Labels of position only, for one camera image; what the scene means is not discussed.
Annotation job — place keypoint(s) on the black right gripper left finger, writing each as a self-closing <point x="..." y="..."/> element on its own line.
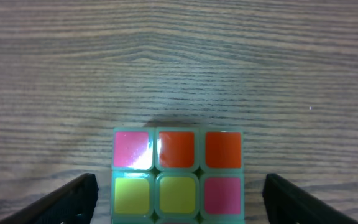
<point x="73" y="203"/>

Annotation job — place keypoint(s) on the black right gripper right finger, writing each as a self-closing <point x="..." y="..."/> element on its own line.
<point x="287" y="203"/>

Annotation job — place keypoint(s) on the multicolour puzzle cube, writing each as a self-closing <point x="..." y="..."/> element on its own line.
<point x="177" y="175"/>

